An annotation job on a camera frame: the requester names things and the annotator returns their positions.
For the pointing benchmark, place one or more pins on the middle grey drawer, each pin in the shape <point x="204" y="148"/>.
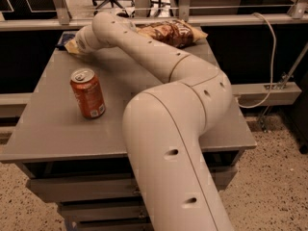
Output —
<point x="104" y="209"/>

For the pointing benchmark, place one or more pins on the grey drawer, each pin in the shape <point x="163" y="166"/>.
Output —
<point x="105" y="183"/>
<point x="104" y="209"/>
<point x="110" y="225"/>

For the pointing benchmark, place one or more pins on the brown chip bag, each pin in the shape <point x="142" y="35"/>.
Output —
<point x="176" y="33"/>

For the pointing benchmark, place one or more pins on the top grey drawer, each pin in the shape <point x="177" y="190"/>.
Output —
<point x="105" y="183"/>

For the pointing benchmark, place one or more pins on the orange soda can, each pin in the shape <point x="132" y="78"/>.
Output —
<point x="88" y="93"/>

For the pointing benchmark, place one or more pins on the grey metal railing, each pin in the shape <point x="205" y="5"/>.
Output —
<point x="65" y="21"/>

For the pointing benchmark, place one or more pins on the grey drawer cabinet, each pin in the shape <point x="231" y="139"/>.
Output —
<point x="52" y="137"/>

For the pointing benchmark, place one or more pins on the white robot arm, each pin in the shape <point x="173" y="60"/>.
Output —
<point x="162" y="126"/>

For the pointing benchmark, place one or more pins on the blue rxbar blueberry bar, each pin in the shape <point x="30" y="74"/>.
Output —
<point x="65" y="38"/>

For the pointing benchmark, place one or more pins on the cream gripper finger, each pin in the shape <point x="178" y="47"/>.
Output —
<point x="72" y="47"/>

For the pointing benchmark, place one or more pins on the bottom grey drawer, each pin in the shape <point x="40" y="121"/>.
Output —
<point x="110" y="225"/>

